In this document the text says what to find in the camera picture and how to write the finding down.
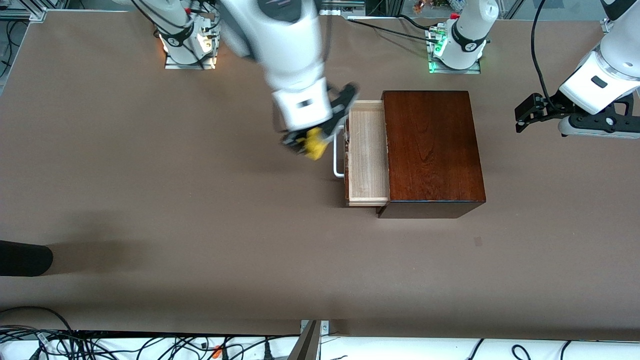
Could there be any yellow cube block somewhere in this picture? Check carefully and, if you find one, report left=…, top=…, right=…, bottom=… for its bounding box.
left=301, top=127, right=329, bottom=161

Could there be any wooden drawer with white handle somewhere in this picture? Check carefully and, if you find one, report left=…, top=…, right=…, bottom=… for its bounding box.
left=333, top=100, right=391, bottom=207

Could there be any white power strip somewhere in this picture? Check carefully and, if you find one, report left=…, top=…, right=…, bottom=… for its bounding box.
left=320, top=0, right=366, bottom=16

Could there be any dark brown wooden cabinet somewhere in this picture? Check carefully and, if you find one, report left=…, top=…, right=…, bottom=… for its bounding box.
left=376, top=90, right=487, bottom=219

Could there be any black padded object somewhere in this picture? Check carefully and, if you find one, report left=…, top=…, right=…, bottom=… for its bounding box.
left=0, top=240, right=54, bottom=277

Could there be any black cable across table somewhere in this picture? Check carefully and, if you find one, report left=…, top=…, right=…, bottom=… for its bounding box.
left=347, top=17, right=446, bottom=44

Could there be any metal base plate of left arm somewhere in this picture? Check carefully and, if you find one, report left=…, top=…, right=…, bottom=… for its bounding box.
left=426, top=27, right=482, bottom=75

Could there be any metal base plate of right arm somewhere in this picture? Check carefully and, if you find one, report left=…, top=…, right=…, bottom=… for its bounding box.
left=164, top=20, right=219, bottom=70

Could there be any aluminium profile bracket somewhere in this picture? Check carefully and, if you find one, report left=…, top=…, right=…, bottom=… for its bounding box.
left=287, top=320, right=331, bottom=360

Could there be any white cable tray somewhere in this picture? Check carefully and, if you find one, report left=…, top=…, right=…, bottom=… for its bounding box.
left=0, top=334, right=640, bottom=360

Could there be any large black cable loop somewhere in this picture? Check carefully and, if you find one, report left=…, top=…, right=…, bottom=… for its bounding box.
left=0, top=306, right=75, bottom=333

